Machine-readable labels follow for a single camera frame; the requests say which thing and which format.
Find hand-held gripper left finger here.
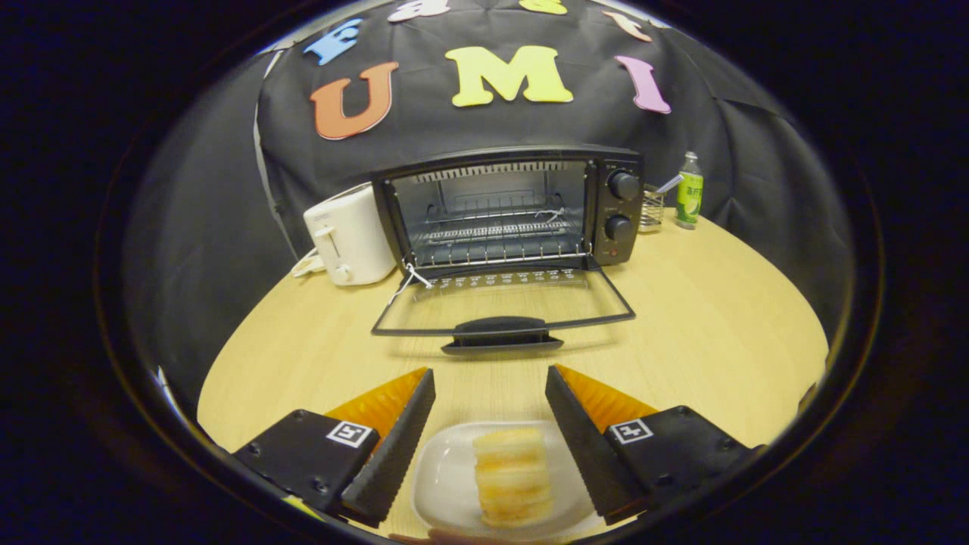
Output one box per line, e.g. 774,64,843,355
233,367,437,528

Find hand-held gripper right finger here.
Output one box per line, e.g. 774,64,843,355
545,364,762,525

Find yellow sandwich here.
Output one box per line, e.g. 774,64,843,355
473,428,553,528

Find black toaster oven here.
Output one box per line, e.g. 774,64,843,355
371,144,646,357

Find white pop-up toaster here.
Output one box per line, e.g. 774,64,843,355
303,182,398,287

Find metal oven rack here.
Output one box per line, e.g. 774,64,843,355
413,189,587,266

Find white plate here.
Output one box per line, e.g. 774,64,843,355
411,421,606,540

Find green drink bottle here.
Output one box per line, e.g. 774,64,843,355
675,151,705,230

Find white toaster cable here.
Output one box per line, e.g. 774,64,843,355
291,248,328,278

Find wire mesh holder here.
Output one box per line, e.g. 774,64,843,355
638,185,667,233

